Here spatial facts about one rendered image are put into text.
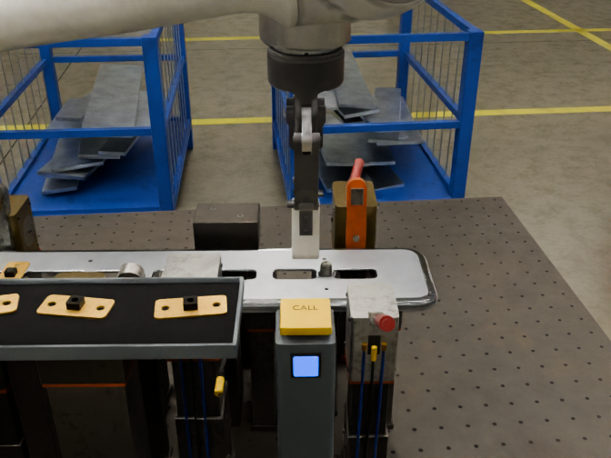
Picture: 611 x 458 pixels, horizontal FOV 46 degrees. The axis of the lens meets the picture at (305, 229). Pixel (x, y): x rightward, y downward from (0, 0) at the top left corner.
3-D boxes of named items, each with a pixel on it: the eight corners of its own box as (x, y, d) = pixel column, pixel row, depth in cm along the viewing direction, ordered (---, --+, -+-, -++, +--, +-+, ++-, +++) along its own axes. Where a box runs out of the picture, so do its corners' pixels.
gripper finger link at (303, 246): (319, 200, 77) (319, 204, 76) (318, 255, 80) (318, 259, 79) (291, 200, 77) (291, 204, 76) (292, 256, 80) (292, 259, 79)
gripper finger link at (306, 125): (318, 85, 70) (320, 102, 65) (317, 135, 72) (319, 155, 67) (294, 85, 70) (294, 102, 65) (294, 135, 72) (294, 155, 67)
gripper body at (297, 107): (347, 55, 65) (345, 150, 69) (342, 33, 72) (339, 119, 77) (265, 55, 65) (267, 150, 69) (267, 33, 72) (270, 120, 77)
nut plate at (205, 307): (225, 296, 86) (225, 288, 86) (226, 314, 83) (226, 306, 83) (155, 302, 86) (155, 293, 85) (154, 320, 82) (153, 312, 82)
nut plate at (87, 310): (115, 302, 86) (115, 293, 85) (104, 320, 82) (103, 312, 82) (50, 296, 87) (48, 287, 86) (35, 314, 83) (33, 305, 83)
